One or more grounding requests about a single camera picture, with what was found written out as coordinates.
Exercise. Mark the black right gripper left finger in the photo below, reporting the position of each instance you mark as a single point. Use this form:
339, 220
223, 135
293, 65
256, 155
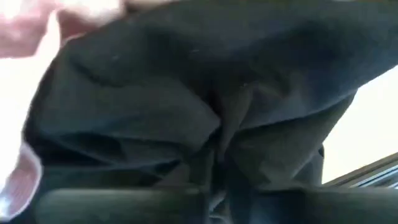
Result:
118, 207

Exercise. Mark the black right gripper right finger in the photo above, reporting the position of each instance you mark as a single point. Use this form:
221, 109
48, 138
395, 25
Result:
326, 208

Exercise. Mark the dark olive hooded garment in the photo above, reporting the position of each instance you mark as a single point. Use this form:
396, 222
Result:
155, 93

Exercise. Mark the pink garment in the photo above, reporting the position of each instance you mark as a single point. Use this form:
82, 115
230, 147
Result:
18, 34

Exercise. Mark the black aluminium table frame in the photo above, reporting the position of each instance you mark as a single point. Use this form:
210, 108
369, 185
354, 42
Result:
373, 174

